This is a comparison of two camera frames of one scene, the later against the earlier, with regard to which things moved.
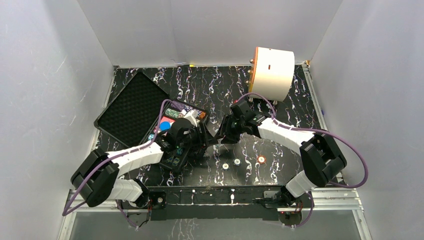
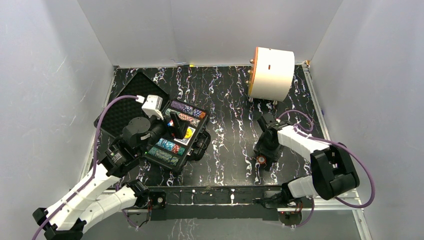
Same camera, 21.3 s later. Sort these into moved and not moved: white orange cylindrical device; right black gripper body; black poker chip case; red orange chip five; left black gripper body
Moved: right black gripper body; left black gripper body
Not moved: white orange cylindrical device; red orange chip five; black poker chip case
